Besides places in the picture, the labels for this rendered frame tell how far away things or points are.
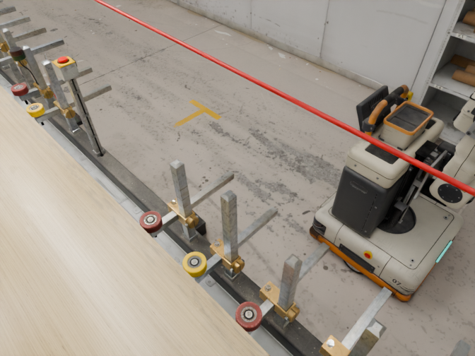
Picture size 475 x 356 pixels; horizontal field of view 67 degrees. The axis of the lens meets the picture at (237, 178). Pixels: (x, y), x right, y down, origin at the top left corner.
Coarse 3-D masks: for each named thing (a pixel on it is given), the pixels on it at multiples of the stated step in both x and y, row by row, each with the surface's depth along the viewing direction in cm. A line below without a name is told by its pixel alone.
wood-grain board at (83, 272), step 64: (0, 128) 170; (0, 192) 141; (64, 192) 141; (0, 256) 121; (64, 256) 121; (128, 256) 121; (0, 320) 106; (64, 320) 106; (128, 320) 106; (192, 320) 106
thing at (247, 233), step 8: (272, 208) 144; (264, 216) 142; (272, 216) 143; (256, 224) 139; (264, 224) 141; (240, 232) 136; (248, 232) 136; (256, 232) 140; (240, 240) 134; (216, 256) 129; (208, 264) 127; (216, 264) 128; (208, 272) 127; (200, 280) 125
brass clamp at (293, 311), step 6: (270, 282) 120; (264, 288) 119; (276, 288) 119; (264, 294) 118; (270, 294) 118; (276, 294) 117; (264, 300) 120; (270, 300) 116; (276, 300) 116; (276, 306) 115; (294, 306) 115; (276, 312) 118; (282, 312) 114; (288, 312) 114; (294, 312) 113; (288, 318) 114; (294, 318) 115
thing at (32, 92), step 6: (84, 72) 214; (90, 72) 217; (60, 78) 207; (48, 84) 203; (60, 84) 208; (30, 90) 199; (36, 90) 200; (18, 96) 197; (24, 96) 197; (30, 96) 199
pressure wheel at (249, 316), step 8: (240, 304) 108; (248, 304) 108; (256, 304) 108; (240, 312) 106; (248, 312) 106; (256, 312) 107; (240, 320) 105; (248, 320) 105; (256, 320) 105; (248, 328) 104; (256, 328) 105
